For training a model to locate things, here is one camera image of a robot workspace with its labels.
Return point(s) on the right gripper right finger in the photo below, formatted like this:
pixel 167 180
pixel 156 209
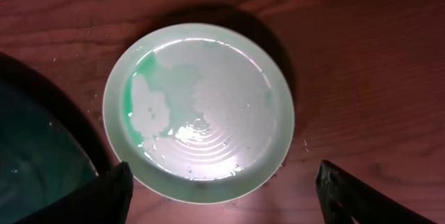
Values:
pixel 346 199

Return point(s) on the round black serving tray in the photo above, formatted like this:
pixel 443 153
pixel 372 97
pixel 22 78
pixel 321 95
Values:
pixel 49 149

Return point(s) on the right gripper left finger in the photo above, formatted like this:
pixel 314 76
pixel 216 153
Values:
pixel 104 200

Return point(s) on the light green plate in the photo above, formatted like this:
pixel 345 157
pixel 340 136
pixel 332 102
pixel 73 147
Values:
pixel 201 113

